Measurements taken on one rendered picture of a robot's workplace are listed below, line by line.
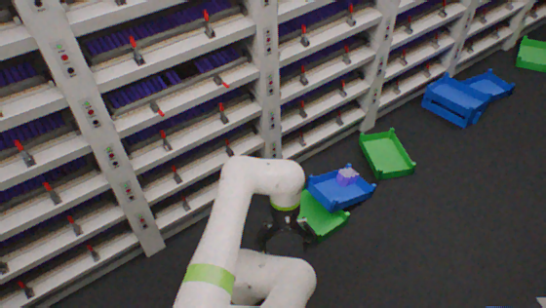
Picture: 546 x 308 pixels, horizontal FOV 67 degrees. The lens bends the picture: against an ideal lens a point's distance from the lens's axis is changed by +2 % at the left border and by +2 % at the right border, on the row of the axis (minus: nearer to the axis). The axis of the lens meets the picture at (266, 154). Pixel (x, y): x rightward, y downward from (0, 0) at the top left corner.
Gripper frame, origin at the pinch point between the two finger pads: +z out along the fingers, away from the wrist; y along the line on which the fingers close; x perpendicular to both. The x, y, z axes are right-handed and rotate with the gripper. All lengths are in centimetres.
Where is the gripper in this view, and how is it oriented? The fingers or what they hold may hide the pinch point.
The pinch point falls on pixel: (285, 250)
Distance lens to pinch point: 140.2
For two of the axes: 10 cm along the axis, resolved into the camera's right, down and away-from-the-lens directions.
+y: 9.9, -0.9, 0.5
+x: -1.0, -6.7, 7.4
